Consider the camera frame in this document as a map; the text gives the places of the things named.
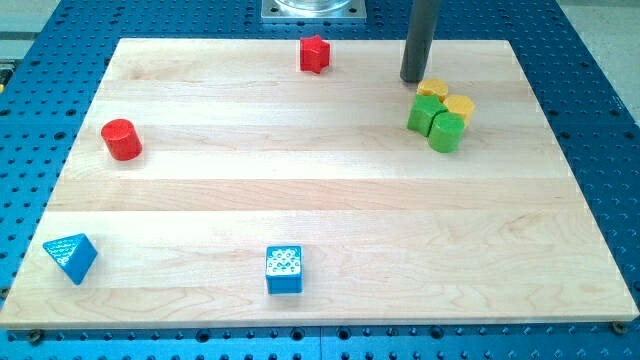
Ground green star block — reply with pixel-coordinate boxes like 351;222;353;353
407;94;447;137

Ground red star block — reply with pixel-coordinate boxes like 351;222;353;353
299;35;331;74

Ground light wooden board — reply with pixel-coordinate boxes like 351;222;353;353
1;38;639;330

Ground blue cube block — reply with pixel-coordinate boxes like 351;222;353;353
265;246;303;295

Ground green cylinder block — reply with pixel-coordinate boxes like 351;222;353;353
428;112;465;153

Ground yellow heart block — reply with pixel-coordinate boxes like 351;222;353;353
416;78;449;101

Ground yellow hexagon block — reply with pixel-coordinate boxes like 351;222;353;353
443;94;475;127

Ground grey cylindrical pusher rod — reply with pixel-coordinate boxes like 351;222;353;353
400;0;443;83

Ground red cylinder block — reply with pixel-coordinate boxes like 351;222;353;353
101;119;142;161

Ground blue triangle block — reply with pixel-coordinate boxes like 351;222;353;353
42;233;98;285

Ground blue perforated metal table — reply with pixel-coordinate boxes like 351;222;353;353
1;1;639;359

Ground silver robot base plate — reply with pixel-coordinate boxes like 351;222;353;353
260;0;367;23

